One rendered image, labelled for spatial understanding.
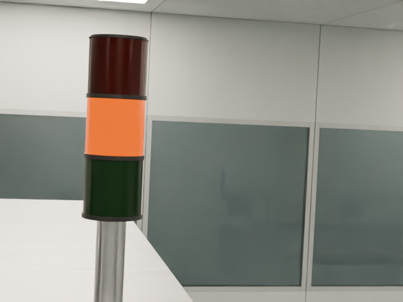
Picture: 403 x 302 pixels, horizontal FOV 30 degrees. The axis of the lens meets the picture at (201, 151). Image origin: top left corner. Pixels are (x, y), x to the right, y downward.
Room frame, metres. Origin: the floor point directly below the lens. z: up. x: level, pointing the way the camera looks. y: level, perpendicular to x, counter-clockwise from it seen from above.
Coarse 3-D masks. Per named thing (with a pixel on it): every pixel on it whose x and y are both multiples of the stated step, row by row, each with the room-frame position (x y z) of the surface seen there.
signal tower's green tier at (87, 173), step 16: (96, 160) 0.61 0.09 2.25; (96, 176) 0.61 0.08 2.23; (112, 176) 0.61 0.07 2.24; (128, 176) 0.61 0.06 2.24; (96, 192) 0.61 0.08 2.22; (112, 192) 0.61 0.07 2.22; (128, 192) 0.61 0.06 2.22; (96, 208) 0.61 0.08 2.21; (112, 208) 0.61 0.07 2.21; (128, 208) 0.61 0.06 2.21
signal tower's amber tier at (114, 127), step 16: (96, 112) 0.61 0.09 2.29; (112, 112) 0.61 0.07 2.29; (128, 112) 0.61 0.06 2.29; (144, 112) 0.63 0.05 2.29; (96, 128) 0.61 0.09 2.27; (112, 128) 0.61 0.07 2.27; (128, 128) 0.61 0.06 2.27; (144, 128) 0.63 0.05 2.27; (96, 144) 0.61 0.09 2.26; (112, 144) 0.61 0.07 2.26; (128, 144) 0.61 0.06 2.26
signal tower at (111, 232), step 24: (96, 96) 0.61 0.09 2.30; (120, 96) 0.61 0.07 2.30; (144, 96) 0.62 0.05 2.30; (96, 216) 0.61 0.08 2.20; (96, 240) 0.63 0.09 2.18; (120, 240) 0.62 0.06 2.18; (96, 264) 0.63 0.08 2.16; (120, 264) 0.62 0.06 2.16; (96, 288) 0.62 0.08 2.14; (120, 288) 0.63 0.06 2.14
